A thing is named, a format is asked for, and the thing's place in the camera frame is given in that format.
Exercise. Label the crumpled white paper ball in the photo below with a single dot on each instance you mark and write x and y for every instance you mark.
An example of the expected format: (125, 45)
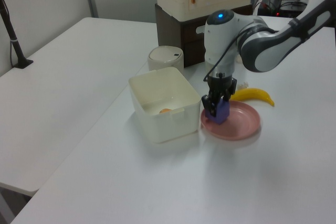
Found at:
(242, 85)

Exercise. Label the pink round plate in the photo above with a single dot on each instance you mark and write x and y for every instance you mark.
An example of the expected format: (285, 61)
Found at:
(241, 121)

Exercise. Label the cream plastic storage box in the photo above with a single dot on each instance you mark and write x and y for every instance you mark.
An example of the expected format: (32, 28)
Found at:
(162, 127)

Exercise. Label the black electronics box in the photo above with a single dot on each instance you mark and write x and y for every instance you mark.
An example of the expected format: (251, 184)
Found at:
(273, 9)

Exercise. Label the toasted bread piece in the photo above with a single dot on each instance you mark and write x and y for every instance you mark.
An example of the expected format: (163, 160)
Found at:
(165, 111)

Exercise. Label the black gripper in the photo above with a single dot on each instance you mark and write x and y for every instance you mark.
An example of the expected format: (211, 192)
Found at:
(221, 85)

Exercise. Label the yellow banana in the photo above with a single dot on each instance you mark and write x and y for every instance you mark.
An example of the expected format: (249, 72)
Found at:
(256, 95)

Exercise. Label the black pole with clamp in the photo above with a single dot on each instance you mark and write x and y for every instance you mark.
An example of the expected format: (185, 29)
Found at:
(13, 40)

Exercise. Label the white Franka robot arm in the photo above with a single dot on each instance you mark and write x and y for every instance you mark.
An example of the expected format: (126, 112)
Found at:
(265, 48)

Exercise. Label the purple foam cube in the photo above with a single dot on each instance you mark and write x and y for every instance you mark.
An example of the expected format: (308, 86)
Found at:
(223, 111)

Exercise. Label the cream lidded trash can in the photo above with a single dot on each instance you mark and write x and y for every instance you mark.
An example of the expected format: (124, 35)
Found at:
(164, 57)

